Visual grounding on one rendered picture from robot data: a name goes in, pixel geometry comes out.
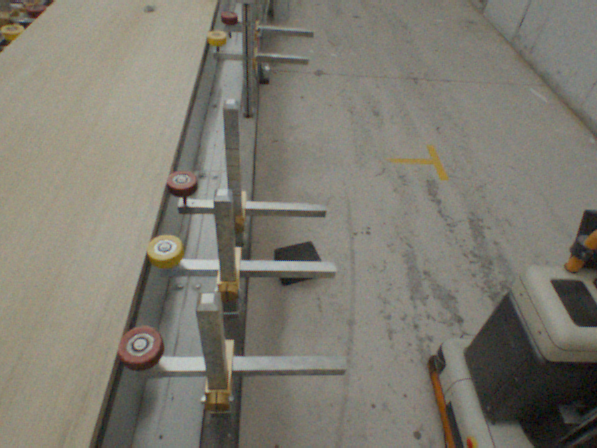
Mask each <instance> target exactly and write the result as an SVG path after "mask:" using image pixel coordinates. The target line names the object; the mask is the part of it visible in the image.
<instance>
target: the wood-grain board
mask: <svg viewBox="0 0 597 448"><path fill-rule="evenodd" d="M218 3H219V0H57V1H56V2H54V3H53V4H51V5H50V6H49V7H48V8H47V9H46V10H45V12H44V13H43V14H42V15H40V16H39V17H38V18H37V19H36V20H35V21H34V23H33V24H32V25H31V26H29V27H27V28H26V29H25V30H24V31H23V32H22V33H21V35H19V36H18V37H17V38H16V39H15V40H14V41H13V42H12V43H11V44H10V45H8V47H7V48H6V49H5V50H4V51H3V52H1V53H0V448H94V447H95V444H96V439H97V437H98V435H99V432H100V427H101V424H102V420H103V415H104V412H106V407H107V403H108V400H109V395H110V392H111V388H112V385H113V383H114V380H115V376H116V372H117V368H118V363H119V360H120V357H119V355H118V344H119V342H121V339H122V337H123V336H124V335H125V334H126V333H127V332H128V329H129V324H131V321H132V317H133V312H134V309H135V305H136V301H137V297H138V293H140V289H141V285H142V281H143V277H144V273H145V270H146V266H147V261H148V255H147V246H148V244H149V242H151V241H153V240H154V239H155V234H156V230H157V227H158V222H159V219H160V215H161V210H163V207H164V203H165V200H166V195H167V191H168V186H167V178H168V176H169V175H171V174H172V172H173V168H174V164H176V162H175V160H177V157H178V152H179V149H180V145H181V140H182V137H183V133H184V129H185V125H186V121H187V118H188V113H189V109H190V106H192V103H191V101H193V98H194V94H195V89H196V86H197V82H198V78H199V74H200V70H201V66H202V62H203V58H204V54H205V50H206V47H207V42H208V40H207V34H208V32H211V30H212V27H213V23H214V18H215V15H216V10H217V7H218ZM147 4H148V5H151V6H152V5H153V4H155V5H156V7H157V8H158V9H159V10H158V11H155V12H150V13H146V12H145V13H144V11H143V10H144V8H145V6H146V5H147Z"/></svg>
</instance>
